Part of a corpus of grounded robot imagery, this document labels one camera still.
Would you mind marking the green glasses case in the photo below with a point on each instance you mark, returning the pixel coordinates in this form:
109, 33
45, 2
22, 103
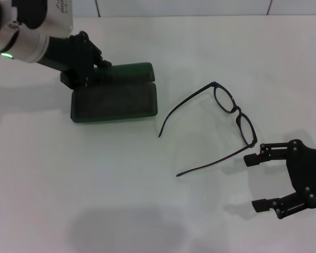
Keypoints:
116, 102

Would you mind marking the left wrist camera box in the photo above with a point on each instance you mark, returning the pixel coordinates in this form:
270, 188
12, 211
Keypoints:
58, 15

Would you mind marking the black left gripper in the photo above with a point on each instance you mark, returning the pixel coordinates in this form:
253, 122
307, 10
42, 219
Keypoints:
71, 55

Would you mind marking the black glasses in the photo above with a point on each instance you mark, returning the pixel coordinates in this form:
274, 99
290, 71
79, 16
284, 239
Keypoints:
239, 112

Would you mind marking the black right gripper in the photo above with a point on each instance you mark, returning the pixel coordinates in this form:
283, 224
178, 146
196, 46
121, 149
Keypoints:
310, 171

